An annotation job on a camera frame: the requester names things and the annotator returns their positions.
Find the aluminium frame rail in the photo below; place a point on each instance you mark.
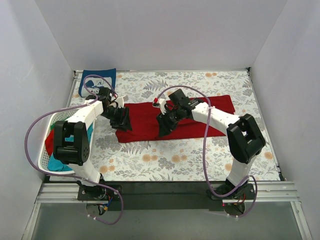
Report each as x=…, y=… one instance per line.
x=267, y=191

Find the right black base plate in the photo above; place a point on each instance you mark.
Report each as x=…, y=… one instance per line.
x=245, y=191

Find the red t-shirt in basket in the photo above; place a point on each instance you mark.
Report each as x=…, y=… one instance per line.
x=49, y=143

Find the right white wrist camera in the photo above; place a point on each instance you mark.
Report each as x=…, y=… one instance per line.
x=161, y=104

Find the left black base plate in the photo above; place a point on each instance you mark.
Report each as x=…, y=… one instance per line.
x=110, y=193

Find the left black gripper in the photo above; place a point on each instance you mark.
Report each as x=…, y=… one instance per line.
x=120, y=116

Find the folded blue printed t-shirt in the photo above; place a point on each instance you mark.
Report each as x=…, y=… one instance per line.
x=93, y=80

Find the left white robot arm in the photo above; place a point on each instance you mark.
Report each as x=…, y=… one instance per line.
x=100, y=102

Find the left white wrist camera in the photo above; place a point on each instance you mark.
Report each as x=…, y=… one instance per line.
x=120, y=101

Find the floral patterned table cloth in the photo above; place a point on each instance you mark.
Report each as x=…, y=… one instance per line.
x=191, y=159

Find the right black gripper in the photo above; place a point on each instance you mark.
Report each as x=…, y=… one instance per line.
x=167, y=120

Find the green t-shirt in basket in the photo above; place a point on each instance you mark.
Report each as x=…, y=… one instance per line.
x=52, y=126

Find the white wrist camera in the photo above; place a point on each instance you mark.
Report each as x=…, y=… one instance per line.
x=120, y=101
x=161, y=104

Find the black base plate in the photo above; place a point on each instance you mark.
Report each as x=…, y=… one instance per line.
x=110, y=193
x=245, y=191

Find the white plastic laundry basket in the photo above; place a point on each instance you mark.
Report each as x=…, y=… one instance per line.
x=45, y=160

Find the turquoise t-shirt in basket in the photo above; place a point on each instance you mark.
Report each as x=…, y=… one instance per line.
x=56, y=165

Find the dark red t-shirt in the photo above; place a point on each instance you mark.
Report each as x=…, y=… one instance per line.
x=145, y=126

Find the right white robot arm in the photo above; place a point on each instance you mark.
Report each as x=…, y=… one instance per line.
x=244, y=136

